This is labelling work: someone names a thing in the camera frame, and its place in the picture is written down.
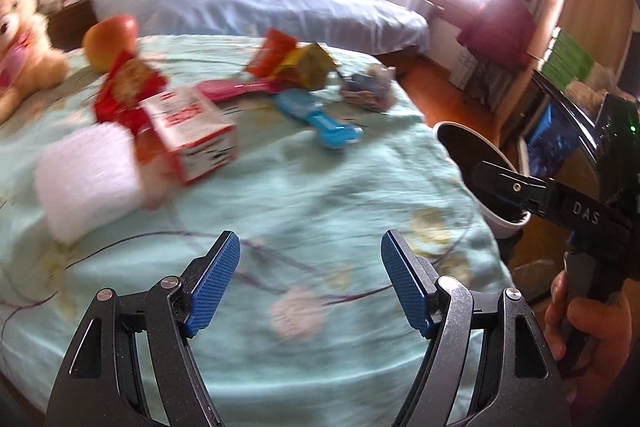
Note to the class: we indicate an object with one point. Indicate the red snack packet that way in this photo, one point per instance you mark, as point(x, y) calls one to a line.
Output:
point(125, 82)

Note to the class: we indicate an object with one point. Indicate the dark red jacket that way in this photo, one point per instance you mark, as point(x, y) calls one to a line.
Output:
point(497, 32)

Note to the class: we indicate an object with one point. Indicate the blue plastic brush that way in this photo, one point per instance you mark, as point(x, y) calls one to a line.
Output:
point(300, 107)

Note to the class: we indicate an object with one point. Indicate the person's right hand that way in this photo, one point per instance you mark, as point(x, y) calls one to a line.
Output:
point(602, 337)

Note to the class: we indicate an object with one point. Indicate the white tissue pack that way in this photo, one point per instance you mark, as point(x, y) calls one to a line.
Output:
point(85, 182)

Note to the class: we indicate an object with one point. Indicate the black television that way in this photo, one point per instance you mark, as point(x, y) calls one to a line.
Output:
point(552, 137)

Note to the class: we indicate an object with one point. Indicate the red yellow apple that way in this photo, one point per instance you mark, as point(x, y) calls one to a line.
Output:
point(107, 39)

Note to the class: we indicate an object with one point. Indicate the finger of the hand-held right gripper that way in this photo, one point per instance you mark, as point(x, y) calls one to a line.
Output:
point(505, 187)

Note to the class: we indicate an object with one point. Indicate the wooden nightstand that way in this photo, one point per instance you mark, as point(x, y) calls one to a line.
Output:
point(70, 24)

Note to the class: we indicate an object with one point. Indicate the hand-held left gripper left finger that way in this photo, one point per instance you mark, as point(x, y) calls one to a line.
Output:
point(215, 282)

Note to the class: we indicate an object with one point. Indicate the stack of green boxes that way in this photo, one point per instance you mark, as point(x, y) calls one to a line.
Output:
point(570, 59)

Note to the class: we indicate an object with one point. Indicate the beige teddy bear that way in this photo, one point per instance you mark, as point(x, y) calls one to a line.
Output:
point(30, 72)

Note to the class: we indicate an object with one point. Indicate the yellow snack packet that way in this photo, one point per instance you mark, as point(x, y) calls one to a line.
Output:
point(310, 67)

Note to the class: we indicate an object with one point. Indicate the orange snack packet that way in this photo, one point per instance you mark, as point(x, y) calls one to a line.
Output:
point(270, 52)

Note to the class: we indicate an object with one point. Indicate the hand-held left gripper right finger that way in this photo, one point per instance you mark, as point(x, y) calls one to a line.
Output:
point(407, 287)

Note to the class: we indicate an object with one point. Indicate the bed with blue sheet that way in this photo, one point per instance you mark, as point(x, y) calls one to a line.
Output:
point(250, 7)

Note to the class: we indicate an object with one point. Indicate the light green floral blanket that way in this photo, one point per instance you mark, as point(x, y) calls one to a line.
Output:
point(325, 187)

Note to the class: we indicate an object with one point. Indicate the white and red carton box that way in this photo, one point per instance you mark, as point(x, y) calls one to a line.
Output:
point(190, 132)

